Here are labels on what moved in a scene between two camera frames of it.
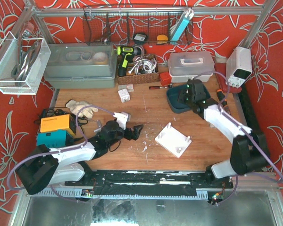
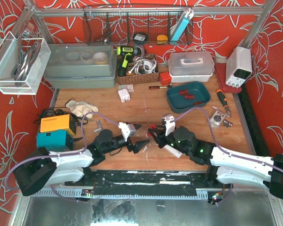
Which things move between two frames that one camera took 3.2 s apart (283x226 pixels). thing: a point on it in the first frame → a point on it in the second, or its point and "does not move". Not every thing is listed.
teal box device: (60, 138) does not move
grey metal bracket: (99, 126) does not move
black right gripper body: (184, 94) → (160, 138)
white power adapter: (124, 95) does not move
